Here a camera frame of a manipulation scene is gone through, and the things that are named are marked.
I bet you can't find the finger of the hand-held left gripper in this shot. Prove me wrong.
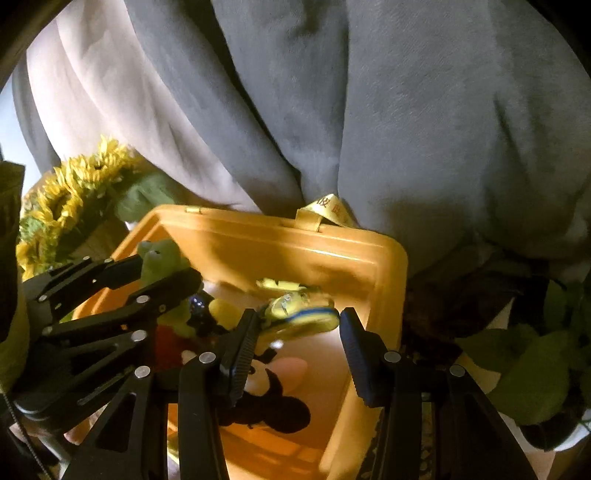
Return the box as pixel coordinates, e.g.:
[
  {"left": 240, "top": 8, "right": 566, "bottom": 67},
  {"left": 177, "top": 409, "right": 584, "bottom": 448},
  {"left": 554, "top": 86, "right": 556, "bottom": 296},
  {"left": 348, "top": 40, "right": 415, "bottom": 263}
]
[
  {"left": 21, "top": 255, "right": 145, "bottom": 319},
  {"left": 39, "top": 267, "right": 204, "bottom": 370}
]

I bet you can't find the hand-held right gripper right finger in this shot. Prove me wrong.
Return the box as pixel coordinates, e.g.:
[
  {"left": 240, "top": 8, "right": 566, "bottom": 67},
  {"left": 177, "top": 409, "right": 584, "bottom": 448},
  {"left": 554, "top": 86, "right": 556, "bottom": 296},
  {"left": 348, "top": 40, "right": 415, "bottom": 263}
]
[{"left": 339, "top": 307, "right": 539, "bottom": 480}]

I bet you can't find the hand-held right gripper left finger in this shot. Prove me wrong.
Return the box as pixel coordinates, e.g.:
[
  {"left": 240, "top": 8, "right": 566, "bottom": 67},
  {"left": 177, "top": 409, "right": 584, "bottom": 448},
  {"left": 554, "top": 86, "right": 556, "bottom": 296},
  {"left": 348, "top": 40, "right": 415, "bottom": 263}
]
[{"left": 60, "top": 308, "right": 262, "bottom": 480}]

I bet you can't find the green frog plush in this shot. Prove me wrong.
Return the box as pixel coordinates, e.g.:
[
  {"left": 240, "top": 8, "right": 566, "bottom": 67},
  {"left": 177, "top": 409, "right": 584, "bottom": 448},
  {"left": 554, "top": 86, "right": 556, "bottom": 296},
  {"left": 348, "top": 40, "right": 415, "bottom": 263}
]
[{"left": 136, "top": 239, "right": 204, "bottom": 340}]

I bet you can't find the red fluffy plush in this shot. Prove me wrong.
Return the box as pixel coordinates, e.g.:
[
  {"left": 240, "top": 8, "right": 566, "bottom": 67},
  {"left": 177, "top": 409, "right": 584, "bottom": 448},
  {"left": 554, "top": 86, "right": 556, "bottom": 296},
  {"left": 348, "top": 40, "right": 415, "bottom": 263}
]
[{"left": 154, "top": 323, "right": 186, "bottom": 376}]

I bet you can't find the black mouse plush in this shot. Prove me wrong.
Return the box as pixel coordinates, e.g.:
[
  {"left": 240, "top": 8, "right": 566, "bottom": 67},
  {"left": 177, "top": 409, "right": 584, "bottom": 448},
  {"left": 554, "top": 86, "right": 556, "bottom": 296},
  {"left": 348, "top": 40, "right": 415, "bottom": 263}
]
[{"left": 180, "top": 295, "right": 312, "bottom": 435}]

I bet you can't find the small yellow toy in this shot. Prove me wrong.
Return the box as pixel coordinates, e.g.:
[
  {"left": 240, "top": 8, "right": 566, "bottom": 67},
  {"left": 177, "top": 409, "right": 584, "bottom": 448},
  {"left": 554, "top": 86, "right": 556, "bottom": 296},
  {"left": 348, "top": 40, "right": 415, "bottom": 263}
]
[{"left": 256, "top": 277, "right": 341, "bottom": 345}]

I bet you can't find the orange plastic storage box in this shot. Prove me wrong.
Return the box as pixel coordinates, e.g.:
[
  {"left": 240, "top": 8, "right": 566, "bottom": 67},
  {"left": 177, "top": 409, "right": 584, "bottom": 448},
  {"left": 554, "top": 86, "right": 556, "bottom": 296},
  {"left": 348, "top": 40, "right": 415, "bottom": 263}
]
[{"left": 74, "top": 204, "right": 409, "bottom": 480}]

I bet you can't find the grey-green ribbed vase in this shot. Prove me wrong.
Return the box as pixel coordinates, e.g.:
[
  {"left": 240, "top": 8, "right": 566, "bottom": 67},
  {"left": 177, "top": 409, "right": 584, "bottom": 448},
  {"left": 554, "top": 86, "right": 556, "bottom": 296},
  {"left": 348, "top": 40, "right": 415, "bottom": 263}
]
[{"left": 55, "top": 217, "right": 136, "bottom": 265}]

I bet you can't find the sunflower bouquet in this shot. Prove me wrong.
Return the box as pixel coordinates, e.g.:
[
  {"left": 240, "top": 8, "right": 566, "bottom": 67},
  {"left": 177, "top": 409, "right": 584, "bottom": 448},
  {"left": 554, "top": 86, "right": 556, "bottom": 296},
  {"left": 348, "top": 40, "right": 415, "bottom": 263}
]
[{"left": 16, "top": 136, "right": 185, "bottom": 278}]

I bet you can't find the grey curtain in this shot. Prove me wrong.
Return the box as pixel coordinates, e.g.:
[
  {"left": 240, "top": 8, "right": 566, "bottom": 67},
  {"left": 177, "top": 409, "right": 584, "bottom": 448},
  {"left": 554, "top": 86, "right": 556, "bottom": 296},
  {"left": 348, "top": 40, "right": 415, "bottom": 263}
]
[
  {"left": 124, "top": 0, "right": 591, "bottom": 280},
  {"left": 11, "top": 65, "right": 62, "bottom": 172}
]

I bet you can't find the potted plant in white pot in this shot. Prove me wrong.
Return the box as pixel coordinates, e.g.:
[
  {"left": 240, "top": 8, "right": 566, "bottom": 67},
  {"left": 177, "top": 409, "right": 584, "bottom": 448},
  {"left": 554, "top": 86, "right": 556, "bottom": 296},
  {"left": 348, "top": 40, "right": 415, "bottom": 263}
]
[{"left": 455, "top": 277, "right": 591, "bottom": 454}]

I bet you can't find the beige curtain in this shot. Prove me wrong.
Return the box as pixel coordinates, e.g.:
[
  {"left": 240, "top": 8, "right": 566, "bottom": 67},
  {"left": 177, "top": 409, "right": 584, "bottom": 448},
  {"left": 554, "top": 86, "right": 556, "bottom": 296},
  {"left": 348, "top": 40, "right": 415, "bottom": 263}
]
[{"left": 25, "top": 0, "right": 305, "bottom": 215}]

